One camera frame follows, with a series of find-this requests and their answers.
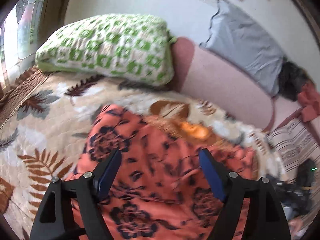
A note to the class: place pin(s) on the grey pillow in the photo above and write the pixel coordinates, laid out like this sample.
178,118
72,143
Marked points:
236,37

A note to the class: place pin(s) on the beige leaf-print blanket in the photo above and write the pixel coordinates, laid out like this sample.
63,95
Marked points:
48,117

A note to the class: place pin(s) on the dark fuzzy cloth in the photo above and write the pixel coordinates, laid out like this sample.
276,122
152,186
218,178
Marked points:
291,79

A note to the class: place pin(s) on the orange floral garment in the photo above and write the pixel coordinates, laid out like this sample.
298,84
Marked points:
160,191

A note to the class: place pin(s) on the red cloth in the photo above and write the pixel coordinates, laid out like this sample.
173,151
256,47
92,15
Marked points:
309,100

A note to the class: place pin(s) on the green white patterned pillow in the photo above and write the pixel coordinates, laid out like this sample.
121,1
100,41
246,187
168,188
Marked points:
129,46

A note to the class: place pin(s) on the pink bolster headboard cushion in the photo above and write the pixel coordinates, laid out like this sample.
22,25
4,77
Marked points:
205,75

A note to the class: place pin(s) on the stained glass window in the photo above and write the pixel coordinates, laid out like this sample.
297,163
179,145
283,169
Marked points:
19,40

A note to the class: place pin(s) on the striped beige cloth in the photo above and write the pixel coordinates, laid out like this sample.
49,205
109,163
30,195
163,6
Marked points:
294,144

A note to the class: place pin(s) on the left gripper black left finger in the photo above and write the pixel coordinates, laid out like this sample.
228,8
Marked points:
70,209

